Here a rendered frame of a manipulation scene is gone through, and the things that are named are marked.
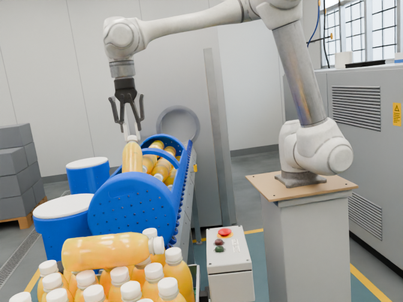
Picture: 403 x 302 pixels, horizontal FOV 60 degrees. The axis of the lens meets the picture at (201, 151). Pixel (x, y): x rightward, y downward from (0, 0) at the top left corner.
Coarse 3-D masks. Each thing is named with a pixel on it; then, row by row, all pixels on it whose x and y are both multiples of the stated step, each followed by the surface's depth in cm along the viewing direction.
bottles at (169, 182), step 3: (177, 156) 191; (180, 156) 191; (159, 159) 191; (177, 159) 183; (171, 165) 178; (153, 168) 178; (171, 168) 176; (174, 168) 173; (171, 171) 161; (174, 171) 160; (150, 174) 163; (171, 174) 155; (174, 174) 155; (168, 177) 152; (171, 177) 151; (174, 177) 151; (168, 180) 149; (171, 180) 148; (165, 183) 149; (168, 183) 148; (171, 183) 147; (168, 186) 145; (171, 186) 144; (171, 189) 145
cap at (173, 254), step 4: (172, 248) 84; (176, 248) 84; (168, 252) 83; (172, 252) 82; (176, 252) 82; (180, 252) 82; (168, 256) 82; (172, 256) 81; (176, 256) 81; (180, 256) 82; (168, 260) 82; (172, 260) 81; (176, 260) 82
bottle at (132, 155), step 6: (126, 144) 131; (132, 144) 129; (138, 144) 131; (126, 150) 128; (132, 150) 127; (138, 150) 129; (126, 156) 127; (132, 156) 126; (138, 156) 127; (126, 162) 125; (132, 162) 125; (138, 162) 126; (126, 168) 124; (132, 168) 124; (138, 168) 125
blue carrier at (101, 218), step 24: (144, 144) 195; (168, 144) 195; (120, 168) 137; (96, 192) 111; (120, 192) 111; (144, 192) 110; (168, 192) 114; (96, 216) 112; (120, 216) 112; (144, 216) 112; (168, 216) 112; (168, 240) 114
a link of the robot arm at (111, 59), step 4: (116, 16) 122; (120, 16) 123; (104, 20) 124; (108, 20) 122; (112, 20) 121; (104, 24) 123; (108, 24) 122; (104, 28) 123; (104, 48) 123; (108, 52) 121; (108, 56) 124; (112, 56) 122; (128, 56) 124; (132, 56) 127; (112, 60) 125; (116, 60) 124; (120, 60) 124; (124, 60) 125; (128, 60) 126; (132, 60) 127
